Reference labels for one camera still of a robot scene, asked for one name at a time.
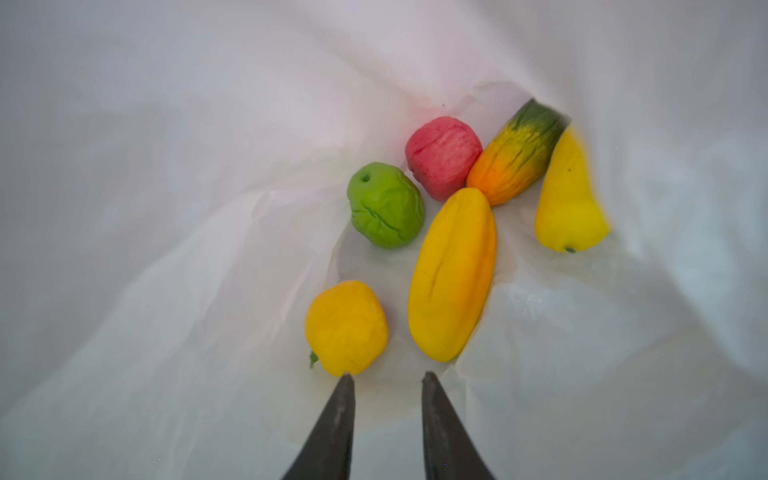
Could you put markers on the round yellow toy lemon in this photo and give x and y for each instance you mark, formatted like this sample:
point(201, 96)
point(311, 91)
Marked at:
point(346, 328)

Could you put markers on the yellow orange toy mango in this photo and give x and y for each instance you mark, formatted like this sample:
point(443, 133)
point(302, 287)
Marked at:
point(453, 275)

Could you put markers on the green orange toy papaya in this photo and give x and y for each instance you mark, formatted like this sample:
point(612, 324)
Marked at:
point(519, 154)

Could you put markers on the red toy fruit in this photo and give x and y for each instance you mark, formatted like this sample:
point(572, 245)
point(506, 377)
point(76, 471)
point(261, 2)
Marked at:
point(440, 155)

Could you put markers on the green toy apple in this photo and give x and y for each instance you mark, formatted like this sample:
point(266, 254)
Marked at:
point(386, 206)

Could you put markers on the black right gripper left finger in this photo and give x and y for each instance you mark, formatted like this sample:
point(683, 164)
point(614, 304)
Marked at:
point(327, 452)

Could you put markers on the yellow toy pear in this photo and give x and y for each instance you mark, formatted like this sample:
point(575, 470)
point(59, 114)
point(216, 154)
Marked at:
point(568, 216)

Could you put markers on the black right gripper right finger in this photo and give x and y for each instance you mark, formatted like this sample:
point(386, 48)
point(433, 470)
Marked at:
point(448, 450)

